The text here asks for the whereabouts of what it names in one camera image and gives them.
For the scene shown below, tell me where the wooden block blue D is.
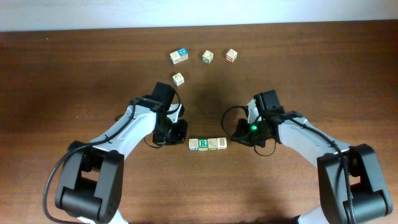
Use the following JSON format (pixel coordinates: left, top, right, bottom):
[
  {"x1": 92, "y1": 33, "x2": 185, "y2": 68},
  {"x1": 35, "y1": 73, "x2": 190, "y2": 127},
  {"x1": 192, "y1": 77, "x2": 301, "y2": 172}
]
[{"x1": 188, "y1": 139, "x2": 199, "y2": 151}]

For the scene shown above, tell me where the plain wooden block I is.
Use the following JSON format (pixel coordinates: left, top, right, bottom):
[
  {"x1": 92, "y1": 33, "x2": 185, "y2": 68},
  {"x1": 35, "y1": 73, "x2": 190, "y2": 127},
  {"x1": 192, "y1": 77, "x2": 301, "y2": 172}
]
[{"x1": 216, "y1": 138, "x2": 228, "y2": 149}]

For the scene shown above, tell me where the wooden block green R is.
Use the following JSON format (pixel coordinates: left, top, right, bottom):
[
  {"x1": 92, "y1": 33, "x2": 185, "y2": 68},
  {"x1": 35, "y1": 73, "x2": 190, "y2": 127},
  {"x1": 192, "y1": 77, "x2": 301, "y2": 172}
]
[{"x1": 198, "y1": 139, "x2": 208, "y2": 151}]

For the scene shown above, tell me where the wooden block green B K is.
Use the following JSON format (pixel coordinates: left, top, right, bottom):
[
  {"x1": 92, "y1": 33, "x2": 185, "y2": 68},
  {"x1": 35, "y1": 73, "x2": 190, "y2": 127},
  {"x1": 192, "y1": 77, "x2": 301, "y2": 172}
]
[{"x1": 208, "y1": 138, "x2": 218, "y2": 151}]

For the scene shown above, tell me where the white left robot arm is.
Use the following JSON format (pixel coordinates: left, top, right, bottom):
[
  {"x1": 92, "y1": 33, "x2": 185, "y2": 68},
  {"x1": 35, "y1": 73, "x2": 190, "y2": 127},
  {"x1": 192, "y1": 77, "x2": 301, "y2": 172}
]
[{"x1": 50, "y1": 94, "x2": 187, "y2": 223}]

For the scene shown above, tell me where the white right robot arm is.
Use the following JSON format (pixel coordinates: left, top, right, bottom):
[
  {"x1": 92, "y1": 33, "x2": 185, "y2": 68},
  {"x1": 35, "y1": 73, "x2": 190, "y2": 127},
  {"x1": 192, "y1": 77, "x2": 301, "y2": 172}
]
[{"x1": 231, "y1": 100, "x2": 393, "y2": 223}]

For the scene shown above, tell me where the wooden block blue 2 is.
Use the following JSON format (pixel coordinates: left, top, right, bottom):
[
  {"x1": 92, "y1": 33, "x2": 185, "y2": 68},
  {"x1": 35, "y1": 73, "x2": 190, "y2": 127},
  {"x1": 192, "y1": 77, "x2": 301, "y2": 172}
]
[{"x1": 172, "y1": 73, "x2": 185, "y2": 86}]

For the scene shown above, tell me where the wooden block blue 1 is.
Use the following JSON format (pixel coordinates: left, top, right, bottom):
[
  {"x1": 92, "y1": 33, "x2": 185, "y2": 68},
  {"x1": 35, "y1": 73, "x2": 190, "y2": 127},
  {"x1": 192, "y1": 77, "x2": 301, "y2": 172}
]
[{"x1": 170, "y1": 51, "x2": 181, "y2": 64}]

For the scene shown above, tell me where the wooden block red I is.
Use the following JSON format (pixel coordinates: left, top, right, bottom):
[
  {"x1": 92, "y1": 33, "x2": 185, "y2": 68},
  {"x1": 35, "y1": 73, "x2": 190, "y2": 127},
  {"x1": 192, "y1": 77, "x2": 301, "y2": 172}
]
[{"x1": 226, "y1": 49, "x2": 238, "y2": 63}]

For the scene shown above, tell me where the wooden block blue top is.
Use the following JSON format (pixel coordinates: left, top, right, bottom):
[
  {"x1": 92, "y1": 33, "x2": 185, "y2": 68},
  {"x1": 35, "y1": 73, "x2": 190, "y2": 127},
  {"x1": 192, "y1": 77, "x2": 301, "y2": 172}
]
[{"x1": 177, "y1": 48, "x2": 188, "y2": 61}]

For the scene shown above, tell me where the wooden block green N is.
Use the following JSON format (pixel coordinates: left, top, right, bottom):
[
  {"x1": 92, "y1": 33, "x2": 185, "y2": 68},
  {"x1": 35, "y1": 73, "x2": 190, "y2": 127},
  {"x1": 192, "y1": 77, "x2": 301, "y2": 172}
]
[{"x1": 202, "y1": 50, "x2": 214, "y2": 64}]

